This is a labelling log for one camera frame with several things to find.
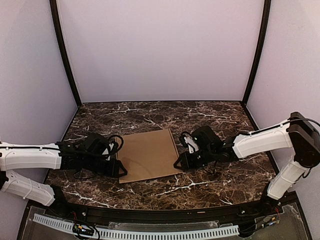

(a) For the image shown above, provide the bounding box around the small electronics board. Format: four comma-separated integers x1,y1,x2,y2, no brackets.
72,223,95,236
260,217,280,228

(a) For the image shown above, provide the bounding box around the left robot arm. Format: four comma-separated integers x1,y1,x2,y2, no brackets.
0,133,128,207

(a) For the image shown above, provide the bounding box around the right black frame post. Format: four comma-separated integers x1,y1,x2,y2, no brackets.
242,0,272,106

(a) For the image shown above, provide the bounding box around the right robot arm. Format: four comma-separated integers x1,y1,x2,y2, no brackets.
173,112,320,201

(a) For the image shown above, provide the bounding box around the white slotted cable duct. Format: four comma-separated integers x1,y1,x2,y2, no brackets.
32,213,240,240

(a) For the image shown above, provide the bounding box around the black front rail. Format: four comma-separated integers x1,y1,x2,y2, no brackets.
31,192,297,226

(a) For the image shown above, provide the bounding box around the small electronics board left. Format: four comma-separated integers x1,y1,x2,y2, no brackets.
72,223,95,236

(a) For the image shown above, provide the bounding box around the black frame post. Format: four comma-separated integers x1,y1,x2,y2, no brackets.
242,0,272,106
49,0,82,109

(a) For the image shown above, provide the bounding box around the left black frame post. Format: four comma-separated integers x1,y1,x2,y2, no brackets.
49,0,82,109

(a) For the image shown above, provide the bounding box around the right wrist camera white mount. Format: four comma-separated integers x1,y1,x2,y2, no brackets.
179,131,199,154

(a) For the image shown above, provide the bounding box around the small electronics board right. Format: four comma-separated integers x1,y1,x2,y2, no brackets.
260,217,280,228

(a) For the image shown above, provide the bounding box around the brown cardboard box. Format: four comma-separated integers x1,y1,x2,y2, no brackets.
117,129,182,184

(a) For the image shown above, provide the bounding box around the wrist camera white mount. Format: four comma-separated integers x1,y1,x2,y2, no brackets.
103,134,124,161
179,131,199,154

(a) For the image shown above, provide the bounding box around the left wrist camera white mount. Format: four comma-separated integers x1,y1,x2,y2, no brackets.
103,134,124,161

